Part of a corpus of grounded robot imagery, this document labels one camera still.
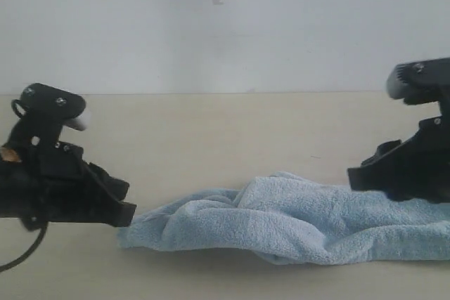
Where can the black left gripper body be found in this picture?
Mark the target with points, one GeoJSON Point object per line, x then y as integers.
{"type": "Point", "coordinates": [56, 187]}

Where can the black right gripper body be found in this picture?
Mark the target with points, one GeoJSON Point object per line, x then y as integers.
{"type": "Point", "coordinates": [428, 163]}

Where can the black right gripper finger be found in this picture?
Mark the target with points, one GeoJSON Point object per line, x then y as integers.
{"type": "Point", "coordinates": [380, 172]}
{"type": "Point", "coordinates": [383, 150]}

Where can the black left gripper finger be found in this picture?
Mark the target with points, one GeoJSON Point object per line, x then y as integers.
{"type": "Point", "coordinates": [117, 214]}
{"type": "Point", "coordinates": [117, 187]}

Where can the light blue terry towel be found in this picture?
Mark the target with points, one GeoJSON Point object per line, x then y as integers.
{"type": "Point", "coordinates": [286, 219]}

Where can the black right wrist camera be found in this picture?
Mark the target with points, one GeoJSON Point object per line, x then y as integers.
{"type": "Point", "coordinates": [420, 82]}

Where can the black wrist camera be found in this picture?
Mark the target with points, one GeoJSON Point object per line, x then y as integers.
{"type": "Point", "coordinates": [420, 82]}
{"type": "Point", "coordinates": [43, 111]}

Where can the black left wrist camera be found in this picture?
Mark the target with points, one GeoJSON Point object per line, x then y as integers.
{"type": "Point", "coordinates": [43, 111]}

